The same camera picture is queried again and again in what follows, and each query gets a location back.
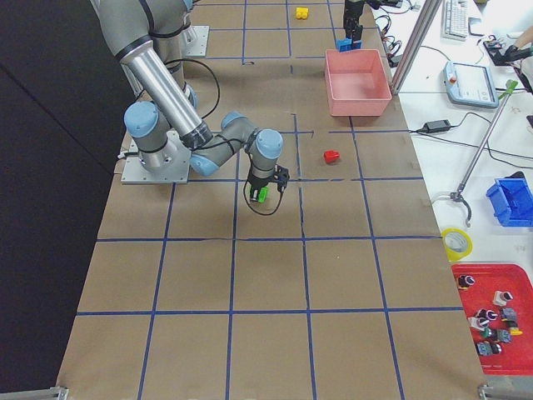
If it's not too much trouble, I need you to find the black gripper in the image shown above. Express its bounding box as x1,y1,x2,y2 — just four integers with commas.
343,0,366,49
247,168,274,203

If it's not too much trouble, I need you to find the green toy block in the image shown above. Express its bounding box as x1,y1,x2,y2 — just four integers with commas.
252,187,269,203

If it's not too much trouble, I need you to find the blue toy block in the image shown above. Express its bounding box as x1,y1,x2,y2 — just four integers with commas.
336,37,354,53

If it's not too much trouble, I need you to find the yellow toy block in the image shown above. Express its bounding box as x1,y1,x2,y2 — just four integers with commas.
295,7,310,20

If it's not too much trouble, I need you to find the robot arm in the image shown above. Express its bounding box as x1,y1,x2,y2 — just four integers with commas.
97,1,290,202

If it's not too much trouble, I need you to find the pink plastic box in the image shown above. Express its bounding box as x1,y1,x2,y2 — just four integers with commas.
325,49,391,117

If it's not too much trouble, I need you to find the red toy block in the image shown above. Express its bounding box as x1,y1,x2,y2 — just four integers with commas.
323,150,341,164

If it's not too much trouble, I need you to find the teach pendant tablet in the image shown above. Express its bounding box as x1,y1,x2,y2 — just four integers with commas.
443,61,499,108

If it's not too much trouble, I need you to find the black power adapter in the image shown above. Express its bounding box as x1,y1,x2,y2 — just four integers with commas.
421,119,451,133

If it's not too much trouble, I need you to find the yellow tape roll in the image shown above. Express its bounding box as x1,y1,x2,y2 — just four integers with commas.
441,227,473,262

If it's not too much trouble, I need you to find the blue plastic bin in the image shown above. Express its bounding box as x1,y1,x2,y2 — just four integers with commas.
486,177,532,228

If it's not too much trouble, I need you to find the red parts tray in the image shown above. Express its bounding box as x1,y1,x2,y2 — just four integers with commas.
452,263,532,375

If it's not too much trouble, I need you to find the aluminium frame post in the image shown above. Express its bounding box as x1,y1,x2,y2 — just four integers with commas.
391,0,441,95

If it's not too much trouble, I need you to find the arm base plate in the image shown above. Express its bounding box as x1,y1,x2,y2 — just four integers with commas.
182,25,210,58
121,129,191,184

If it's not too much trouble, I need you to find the green handled grabber tool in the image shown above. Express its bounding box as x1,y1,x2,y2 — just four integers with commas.
431,79,518,228

